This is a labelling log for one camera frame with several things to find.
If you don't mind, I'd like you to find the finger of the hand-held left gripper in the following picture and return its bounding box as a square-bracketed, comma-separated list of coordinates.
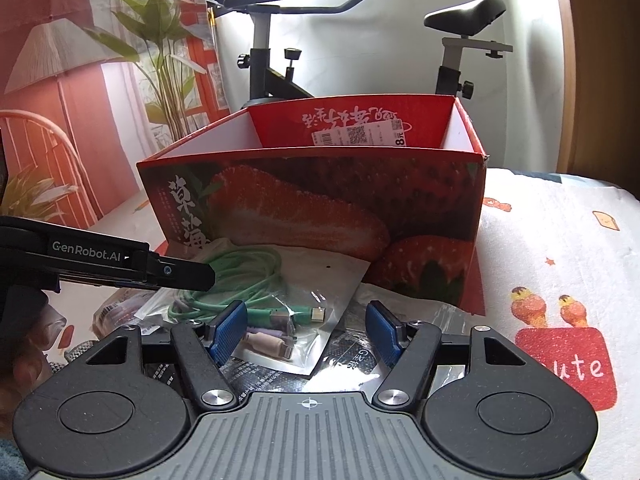
[146, 254, 217, 292]

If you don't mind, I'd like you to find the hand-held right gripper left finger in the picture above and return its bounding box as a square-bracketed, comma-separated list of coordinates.
[65, 301, 248, 409]

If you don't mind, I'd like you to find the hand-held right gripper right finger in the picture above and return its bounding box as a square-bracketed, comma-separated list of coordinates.
[365, 300, 538, 408]

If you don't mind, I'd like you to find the black foil packet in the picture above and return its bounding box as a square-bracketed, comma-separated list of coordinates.
[220, 327, 481, 397]

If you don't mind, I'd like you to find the clear bag of charging cables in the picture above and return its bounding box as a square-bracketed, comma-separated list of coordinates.
[167, 241, 373, 377]

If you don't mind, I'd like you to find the red strawberry print cardboard box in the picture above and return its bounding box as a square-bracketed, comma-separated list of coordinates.
[136, 94, 487, 313]

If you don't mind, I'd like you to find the crinkled clear plastic wrapper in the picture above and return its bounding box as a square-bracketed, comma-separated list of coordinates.
[350, 282, 483, 343]

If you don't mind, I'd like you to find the clear packet with dark label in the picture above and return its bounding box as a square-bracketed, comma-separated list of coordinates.
[92, 287, 178, 337]

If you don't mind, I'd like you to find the white cartoon printed cloth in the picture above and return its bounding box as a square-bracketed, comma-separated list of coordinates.
[95, 165, 640, 480]

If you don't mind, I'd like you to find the black exercise bike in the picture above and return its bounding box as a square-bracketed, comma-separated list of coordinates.
[202, 0, 516, 112]

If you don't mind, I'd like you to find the wooden door frame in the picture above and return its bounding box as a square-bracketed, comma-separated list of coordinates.
[554, 0, 640, 187]

